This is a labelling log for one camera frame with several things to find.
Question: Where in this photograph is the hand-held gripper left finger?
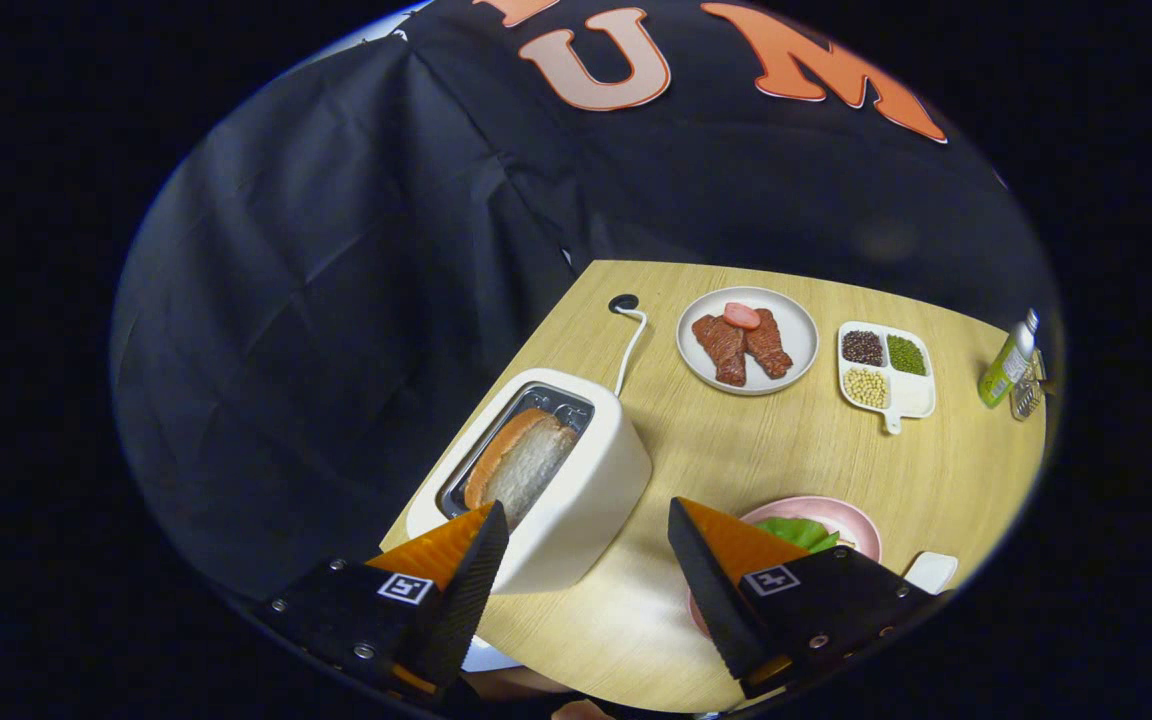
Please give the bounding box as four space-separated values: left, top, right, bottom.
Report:
254 500 511 701

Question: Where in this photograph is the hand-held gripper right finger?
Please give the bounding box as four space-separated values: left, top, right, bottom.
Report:
667 497 937 701

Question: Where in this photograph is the green lettuce leaf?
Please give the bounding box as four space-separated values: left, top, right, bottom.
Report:
754 516 842 555

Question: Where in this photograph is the toasted bread slice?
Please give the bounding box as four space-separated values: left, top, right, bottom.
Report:
464 407 580 531

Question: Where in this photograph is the white toaster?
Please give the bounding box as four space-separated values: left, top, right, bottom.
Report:
406 368 653 596

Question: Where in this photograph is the pink round plate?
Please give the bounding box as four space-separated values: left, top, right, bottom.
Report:
688 495 883 641

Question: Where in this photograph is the white square plate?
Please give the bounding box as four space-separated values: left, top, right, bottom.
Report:
903 551 959 596

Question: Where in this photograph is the brown meat piece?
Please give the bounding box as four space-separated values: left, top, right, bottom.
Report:
692 314 749 388
744 309 794 380

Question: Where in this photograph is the yellow soybeans pile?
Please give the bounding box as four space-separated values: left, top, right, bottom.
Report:
844 368 889 409

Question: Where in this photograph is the white divided dish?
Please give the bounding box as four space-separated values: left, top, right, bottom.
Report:
837 321 937 436

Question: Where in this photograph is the round beige plate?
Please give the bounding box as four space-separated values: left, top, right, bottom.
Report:
676 287 820 397

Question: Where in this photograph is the green beans pile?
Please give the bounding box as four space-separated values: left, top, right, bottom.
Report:
886 335 927 376

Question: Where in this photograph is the black backdrop cloth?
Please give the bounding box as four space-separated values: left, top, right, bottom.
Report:
111 0 1062 601

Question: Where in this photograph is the green label metal bottle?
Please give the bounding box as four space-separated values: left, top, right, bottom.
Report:
978 308 1040 409

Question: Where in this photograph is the white toaster cable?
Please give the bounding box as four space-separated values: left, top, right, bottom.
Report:
608 294 649 398

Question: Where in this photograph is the metal wire utensil holder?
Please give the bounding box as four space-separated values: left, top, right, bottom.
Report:
1010 350 1047 421

